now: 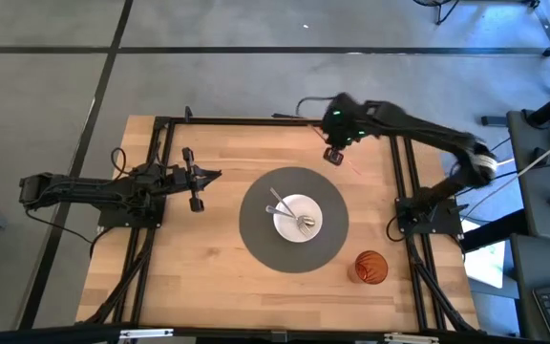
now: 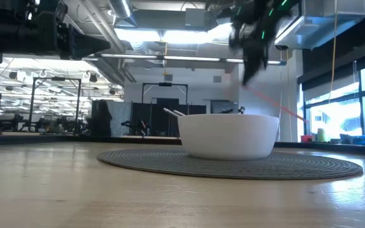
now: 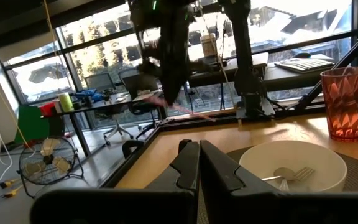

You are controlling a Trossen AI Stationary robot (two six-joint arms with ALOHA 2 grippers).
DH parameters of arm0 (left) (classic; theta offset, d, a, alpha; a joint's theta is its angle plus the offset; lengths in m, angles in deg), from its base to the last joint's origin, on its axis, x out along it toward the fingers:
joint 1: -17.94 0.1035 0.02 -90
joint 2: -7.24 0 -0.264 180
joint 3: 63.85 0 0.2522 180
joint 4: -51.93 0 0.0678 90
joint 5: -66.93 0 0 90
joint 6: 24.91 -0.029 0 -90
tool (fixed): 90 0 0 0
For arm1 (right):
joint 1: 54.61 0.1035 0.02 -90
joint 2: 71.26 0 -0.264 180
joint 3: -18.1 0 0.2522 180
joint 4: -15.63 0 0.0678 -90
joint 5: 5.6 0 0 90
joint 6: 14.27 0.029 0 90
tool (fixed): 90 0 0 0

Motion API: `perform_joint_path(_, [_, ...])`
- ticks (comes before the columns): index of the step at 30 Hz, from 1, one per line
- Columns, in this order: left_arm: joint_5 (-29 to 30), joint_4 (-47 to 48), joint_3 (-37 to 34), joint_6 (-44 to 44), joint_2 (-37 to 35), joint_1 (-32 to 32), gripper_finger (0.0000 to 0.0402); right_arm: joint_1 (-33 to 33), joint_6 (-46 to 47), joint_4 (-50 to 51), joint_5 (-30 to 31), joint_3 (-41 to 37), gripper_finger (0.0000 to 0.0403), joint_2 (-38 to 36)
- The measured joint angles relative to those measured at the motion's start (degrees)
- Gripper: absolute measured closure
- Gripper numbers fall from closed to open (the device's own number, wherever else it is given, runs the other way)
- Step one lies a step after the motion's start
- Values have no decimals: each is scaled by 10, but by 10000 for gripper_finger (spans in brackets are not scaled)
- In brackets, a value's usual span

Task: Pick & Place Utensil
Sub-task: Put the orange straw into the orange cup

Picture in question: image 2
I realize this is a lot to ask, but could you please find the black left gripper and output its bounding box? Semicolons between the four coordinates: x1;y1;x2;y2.
1;11;111;63

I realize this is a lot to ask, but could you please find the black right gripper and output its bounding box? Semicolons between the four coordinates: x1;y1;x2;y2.
228;0;275;87

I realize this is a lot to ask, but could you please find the red plastic straw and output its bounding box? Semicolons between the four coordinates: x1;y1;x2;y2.
247;85;309;123

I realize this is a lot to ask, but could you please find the grey cabinet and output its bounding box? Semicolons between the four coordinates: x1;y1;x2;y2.
210;99;239;114

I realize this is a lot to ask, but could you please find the long LED light bar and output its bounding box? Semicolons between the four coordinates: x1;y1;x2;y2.
1;52;287;67

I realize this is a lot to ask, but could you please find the person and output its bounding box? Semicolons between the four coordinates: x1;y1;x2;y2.
96;99;113;137

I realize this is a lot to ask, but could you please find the grey ceiling box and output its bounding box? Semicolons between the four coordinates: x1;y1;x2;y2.
184;8;207;28

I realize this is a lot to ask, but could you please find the grey cloth cover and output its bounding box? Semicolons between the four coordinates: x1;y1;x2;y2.
97;99;132;137

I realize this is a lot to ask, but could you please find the white bowl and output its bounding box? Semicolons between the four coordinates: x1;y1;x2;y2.
177;113;280;161

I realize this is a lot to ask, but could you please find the black partition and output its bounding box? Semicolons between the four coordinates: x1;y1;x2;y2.
131;101;207;137

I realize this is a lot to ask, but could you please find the round grey woven placemat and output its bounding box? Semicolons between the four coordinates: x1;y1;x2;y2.
96;148;364;181

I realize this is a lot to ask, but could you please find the blue bag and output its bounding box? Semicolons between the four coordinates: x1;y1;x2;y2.
340;134;365;147

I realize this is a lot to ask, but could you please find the black frame stand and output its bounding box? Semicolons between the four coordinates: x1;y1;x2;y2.
141;82;189;114
27;77;82;136

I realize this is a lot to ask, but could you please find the rectangular silver ventilation duct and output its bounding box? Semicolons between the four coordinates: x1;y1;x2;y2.
207;0;365;50

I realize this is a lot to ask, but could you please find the black window frame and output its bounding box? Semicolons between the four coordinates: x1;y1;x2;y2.
298;49;365;143

